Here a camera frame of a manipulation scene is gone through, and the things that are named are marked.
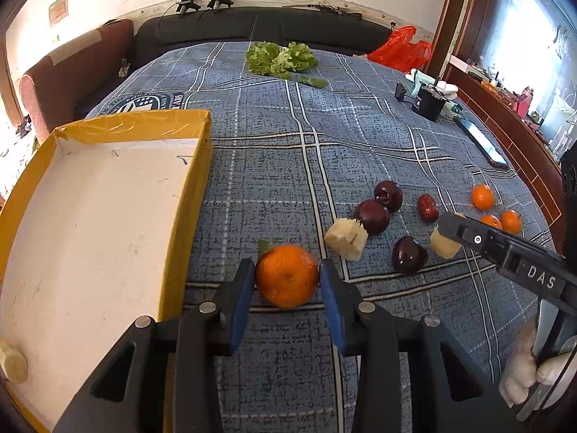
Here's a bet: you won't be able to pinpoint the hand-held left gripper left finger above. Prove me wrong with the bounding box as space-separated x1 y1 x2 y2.
54 258 257 433

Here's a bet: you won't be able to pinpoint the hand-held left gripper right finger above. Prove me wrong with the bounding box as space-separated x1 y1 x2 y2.
319 258 524 433

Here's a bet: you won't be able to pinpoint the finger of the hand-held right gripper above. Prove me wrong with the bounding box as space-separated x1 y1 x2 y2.
437 212 567 307

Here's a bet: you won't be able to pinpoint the large orange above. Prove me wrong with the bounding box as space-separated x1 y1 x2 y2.
255 244 320 309

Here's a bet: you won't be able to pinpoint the red date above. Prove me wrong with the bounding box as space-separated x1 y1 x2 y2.
417 193 439 223

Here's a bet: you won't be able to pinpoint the dark purple plum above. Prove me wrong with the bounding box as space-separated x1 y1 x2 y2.
353 199 391 235
374 180 403 213
391 236 429 276

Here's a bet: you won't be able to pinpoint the yellow cardboard box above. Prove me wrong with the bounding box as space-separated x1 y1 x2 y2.
0 109 213 433

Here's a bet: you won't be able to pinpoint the green lettuce bunch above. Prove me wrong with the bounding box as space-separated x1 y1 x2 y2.
270 42 317 80
246 41 282 77

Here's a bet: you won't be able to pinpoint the person's right hand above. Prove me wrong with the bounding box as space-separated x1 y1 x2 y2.
498 316 577 409

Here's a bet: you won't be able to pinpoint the wooden cabinet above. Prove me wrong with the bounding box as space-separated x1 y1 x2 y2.
444 54 569 235

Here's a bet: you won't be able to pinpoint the black phone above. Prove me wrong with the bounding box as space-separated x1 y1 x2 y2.
454 116 510 167

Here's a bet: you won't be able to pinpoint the blue plaid blanket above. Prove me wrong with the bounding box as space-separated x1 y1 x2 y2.
85 40 564 433

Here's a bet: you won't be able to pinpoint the black cup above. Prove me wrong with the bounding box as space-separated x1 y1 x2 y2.
411 83 452 122

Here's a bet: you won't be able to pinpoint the white and teal packets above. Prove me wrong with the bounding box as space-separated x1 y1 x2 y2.
403 69 463 118

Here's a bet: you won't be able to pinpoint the red plastic bag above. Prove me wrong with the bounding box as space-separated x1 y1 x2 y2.
367 26 432 73

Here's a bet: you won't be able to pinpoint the green leaf piece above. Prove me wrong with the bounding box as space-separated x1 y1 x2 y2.
288 74 330 89

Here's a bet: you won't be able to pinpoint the brown armchair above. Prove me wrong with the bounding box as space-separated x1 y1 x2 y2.
19 19 135 145

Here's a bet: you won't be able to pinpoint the dark rod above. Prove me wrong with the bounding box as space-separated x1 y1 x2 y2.
282 4 364 19

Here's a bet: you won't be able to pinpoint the small wall sign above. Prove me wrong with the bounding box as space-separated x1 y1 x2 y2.
48 0 69 27

